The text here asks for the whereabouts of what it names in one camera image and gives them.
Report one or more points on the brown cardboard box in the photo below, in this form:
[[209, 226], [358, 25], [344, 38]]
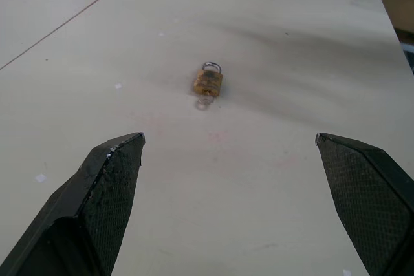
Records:
[[397, 4]]

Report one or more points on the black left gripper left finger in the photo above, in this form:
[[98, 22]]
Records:
[[97, 205]]

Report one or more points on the small brass padlock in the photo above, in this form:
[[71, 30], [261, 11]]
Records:
[[208, 80]]

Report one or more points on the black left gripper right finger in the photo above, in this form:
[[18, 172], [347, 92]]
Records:
[[372, 198]]

